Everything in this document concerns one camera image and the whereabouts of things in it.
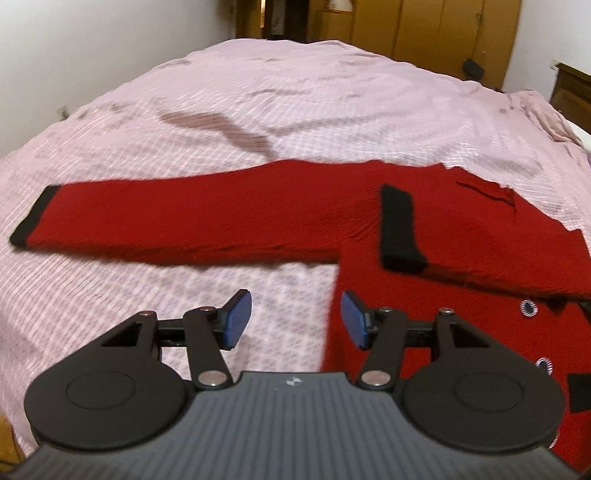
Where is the wooden wardrobe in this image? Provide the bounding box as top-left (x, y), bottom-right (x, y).
top-left (235, 0), bottom-right (522, 90)

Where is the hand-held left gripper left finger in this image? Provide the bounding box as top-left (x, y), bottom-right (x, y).
top-left (99, 288), bottom-right (254, 389)

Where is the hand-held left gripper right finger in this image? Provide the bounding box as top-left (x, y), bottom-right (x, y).
top-left (340, 290), bottom-right (491, 389)

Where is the dark wooden headboard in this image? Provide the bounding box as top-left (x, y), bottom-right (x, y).
top-left (551, 62), bottom-right (591, 134)

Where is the white pillow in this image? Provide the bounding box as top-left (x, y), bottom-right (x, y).
top-left (570, 121), bottom-right (591, 153)

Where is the pink checked bed sheet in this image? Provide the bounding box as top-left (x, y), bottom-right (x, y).
top-left (0, 38), bottom-right (591, 462)

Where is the red knit sweater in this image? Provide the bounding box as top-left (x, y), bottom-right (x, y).
top-left (9, 158), bottom-right (591, 457)

